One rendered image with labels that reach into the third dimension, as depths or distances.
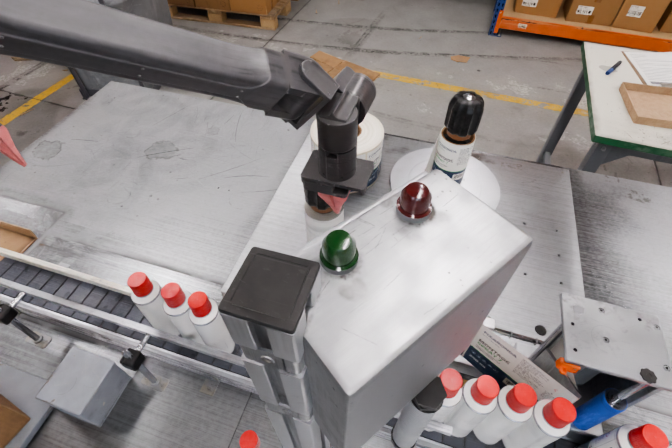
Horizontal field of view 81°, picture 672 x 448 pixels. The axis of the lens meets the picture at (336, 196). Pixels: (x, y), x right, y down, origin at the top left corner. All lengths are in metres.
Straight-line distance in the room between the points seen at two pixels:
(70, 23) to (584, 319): 0.73
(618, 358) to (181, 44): 0.68
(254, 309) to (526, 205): 1.04
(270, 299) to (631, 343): 0.59
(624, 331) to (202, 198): 1.02
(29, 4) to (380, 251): 0.35
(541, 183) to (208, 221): 0.96
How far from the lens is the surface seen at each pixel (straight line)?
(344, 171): 0.58
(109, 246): 1.22
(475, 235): 0.30
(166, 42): 0.46
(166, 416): 0.95
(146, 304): 0.82
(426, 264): 0.27
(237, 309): 0.23
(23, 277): 1.20
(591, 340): 0.70
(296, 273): 0.23
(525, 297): 1.02
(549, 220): 1.19
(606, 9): 4.27
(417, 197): 0.28
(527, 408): 0.70
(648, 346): 0.74
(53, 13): 0.45
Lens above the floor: 1.70
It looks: 48 degrees down
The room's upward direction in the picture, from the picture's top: straight up
